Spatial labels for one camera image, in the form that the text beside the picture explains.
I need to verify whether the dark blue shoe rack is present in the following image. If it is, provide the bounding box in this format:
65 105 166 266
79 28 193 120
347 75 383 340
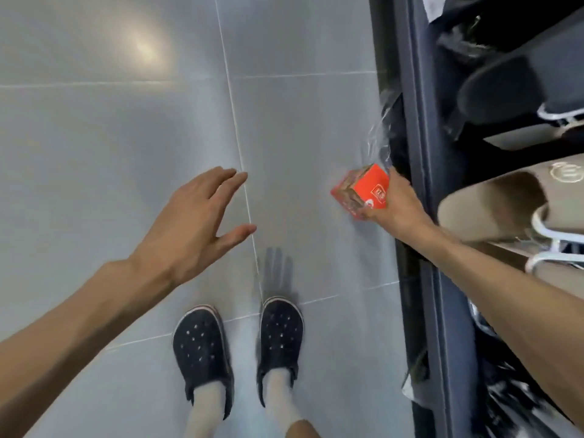
369 0 584 438

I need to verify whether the person's right white sock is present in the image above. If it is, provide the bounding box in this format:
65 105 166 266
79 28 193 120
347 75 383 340
264 368 304 436

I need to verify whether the person's left white sock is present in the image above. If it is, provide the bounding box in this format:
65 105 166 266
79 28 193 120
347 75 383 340
182 381 227 438

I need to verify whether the person's left forearm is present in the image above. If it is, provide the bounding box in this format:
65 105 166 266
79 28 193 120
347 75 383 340
0 257 178 438

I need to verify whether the person's dark clog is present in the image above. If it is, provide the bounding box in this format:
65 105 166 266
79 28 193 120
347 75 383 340
256 296 305 408
172 304 235 421

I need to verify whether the person's right hand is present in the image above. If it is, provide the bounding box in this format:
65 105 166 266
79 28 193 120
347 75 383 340
359 166 440 245

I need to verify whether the person's right forearm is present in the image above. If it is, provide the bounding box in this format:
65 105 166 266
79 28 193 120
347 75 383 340
413 223 584 429

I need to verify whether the clear plastic wrap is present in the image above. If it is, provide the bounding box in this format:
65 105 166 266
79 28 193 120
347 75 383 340
360 89 404 171

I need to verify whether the beige slipper with logo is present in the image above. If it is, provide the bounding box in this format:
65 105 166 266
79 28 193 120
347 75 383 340
437 153 584 244

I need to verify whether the small orange carton box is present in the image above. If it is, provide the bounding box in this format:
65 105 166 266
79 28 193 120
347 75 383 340
330 163 391 220

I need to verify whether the black slipper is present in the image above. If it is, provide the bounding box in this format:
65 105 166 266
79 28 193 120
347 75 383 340
456 6 584 126

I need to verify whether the person's left hand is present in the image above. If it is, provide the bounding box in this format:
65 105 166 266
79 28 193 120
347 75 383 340
129 166 257 288

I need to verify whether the black patterned shoe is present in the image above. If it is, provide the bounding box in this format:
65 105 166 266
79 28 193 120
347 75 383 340
470 301 571 438

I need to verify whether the black shoe with laces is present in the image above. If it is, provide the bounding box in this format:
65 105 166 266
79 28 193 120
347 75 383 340
436 0 584 60

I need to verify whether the person's white sock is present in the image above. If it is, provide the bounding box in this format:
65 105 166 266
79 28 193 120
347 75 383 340
264 368 304 436
182 381 227 438

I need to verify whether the white wire shoe holder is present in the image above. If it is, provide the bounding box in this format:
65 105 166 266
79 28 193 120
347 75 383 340
525 204 584 275
537 103 584 128

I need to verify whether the person's right dark clog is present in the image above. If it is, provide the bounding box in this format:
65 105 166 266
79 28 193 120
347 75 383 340
256 296 305 408

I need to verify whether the person's left dark clog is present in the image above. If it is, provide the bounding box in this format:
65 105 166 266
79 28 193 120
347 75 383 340
172 304 235 421

